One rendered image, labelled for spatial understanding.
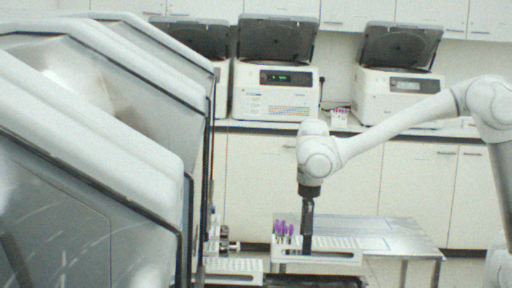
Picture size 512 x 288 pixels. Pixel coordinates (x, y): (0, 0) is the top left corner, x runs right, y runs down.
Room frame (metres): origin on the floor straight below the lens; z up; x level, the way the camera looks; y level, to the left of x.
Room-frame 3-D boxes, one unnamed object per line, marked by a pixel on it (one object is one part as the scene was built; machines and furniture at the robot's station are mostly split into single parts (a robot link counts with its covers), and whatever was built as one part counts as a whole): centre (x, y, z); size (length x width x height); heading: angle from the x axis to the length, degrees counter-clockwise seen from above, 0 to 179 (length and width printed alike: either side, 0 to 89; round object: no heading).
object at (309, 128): (2.12, -0.17, 1.25); 0.13 x 0.11 x 0.16; 1
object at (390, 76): (4.69, -0.92, 1.25); 0.62 x 0.56 x 0.69; 2
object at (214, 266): (2.03, 0.12, 0.83); 0.30 x 0.10 x 0.06; 93
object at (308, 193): (2.13, -0.17, 1.07); 0.08 x 0.07 x 0.09; 2
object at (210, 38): (4.61, 0.51, 1.22); 0.62 x 0.56 x 0.64; 1
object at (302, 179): (2.13, -0.17, 1.14); 0.09 x 0.09 x 0.06
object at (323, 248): (2.13, -0.20, 0.89); 0.30 x 0.10 x 0.06; 92
